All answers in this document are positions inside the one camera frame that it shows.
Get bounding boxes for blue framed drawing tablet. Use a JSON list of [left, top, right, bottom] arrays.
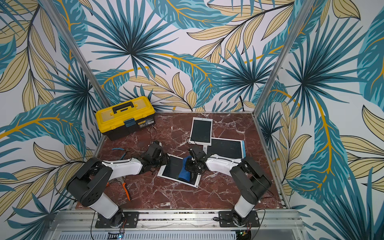
[[203, 138, 246, 159]]

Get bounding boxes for blue handled pliers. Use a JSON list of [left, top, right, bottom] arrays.
[[111, 147, 130, 164]]

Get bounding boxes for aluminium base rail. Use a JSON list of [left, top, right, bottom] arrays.
[[44, 209, 310, 240]]

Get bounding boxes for orange handled cutter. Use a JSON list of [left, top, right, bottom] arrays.
[[119, 178, 131, 201]]

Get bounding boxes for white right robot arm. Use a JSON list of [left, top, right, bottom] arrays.
[[184, 147, 272, 229]]

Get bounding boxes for white drawing tablet front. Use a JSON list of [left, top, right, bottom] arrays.
[[189, 117, 213, 146]]

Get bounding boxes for white drawing tablet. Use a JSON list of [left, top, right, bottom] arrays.
[[157, 155, 201, 188], [189, 117, 213, 146]]

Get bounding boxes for right aluminium corner post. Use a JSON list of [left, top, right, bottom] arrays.
[[253, 0, 315, 119]]

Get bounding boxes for aluminium corner post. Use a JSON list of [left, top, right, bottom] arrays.
[[253, 0, 315, 119], [40, 0, 111, 108]]

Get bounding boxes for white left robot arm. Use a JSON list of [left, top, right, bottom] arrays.
[[66, 141, 169, 228]]

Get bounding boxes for yellow black toolbox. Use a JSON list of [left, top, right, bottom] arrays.
[[96, 96, 156, 141]]

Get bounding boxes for blue microfiber cloth black trim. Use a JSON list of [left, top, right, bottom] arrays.
[[178, 156, 192, 183]]

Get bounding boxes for left aluminium corner post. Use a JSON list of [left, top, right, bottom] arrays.
[[40, 0, 111, 108]]

